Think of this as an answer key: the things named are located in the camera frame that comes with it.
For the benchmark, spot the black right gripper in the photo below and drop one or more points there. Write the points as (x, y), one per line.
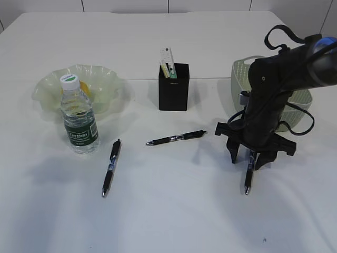
(265, 145)

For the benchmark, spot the mint green utility knife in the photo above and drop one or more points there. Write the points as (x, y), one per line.
(173, 74)

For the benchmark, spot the yellow-green utility knife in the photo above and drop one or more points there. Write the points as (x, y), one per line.
(164, 69)

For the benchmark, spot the clear plastic ruler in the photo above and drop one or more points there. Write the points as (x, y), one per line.
(167, 56)

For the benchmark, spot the clear water bottle green label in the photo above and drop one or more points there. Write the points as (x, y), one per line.
(78, 116)

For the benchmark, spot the yellow pear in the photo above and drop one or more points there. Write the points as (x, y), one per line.
(85, 88)

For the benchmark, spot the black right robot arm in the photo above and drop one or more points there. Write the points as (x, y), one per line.
(273, 80)

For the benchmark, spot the black gel pen middle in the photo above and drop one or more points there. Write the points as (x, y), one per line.
(185, 136)

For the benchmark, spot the black square pen holder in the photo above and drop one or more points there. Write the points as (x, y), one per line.
(173, 93)

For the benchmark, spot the translucent green ruffled plate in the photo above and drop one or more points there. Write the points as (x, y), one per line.
(103, 84)

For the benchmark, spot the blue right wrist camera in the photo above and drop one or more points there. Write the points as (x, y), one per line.
(244, 98)

